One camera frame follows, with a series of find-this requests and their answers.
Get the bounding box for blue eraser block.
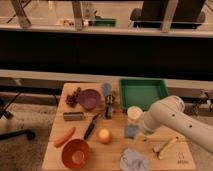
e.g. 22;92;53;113
124;125;138;139

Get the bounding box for orange carrot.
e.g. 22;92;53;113
53;127;76;148

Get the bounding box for bunch of dark grapes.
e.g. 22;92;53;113
65;87;81;107

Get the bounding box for green box behind glass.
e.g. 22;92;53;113
92;19;116;27

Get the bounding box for blue crumpled cloth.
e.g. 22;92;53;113
119;148;149;171

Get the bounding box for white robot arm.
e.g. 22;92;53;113
138;96;213;154

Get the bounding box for wooden board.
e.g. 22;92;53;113
42;83;195;171

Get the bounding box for black handled knife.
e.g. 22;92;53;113
83;113;102;140

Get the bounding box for white lidded jar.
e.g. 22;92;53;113
127;106;143;122

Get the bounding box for green plastic tray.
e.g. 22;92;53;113
119;79;169;112

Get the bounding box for purple bowl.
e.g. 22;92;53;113
77;89;101;110

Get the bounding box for red bowl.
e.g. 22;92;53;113
61;139;90;169

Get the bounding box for blue round brush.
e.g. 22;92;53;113
101;83;112;97

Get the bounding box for black office chair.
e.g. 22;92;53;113
130;0;206;29

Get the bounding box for black chair base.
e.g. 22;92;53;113
0;92;36;141

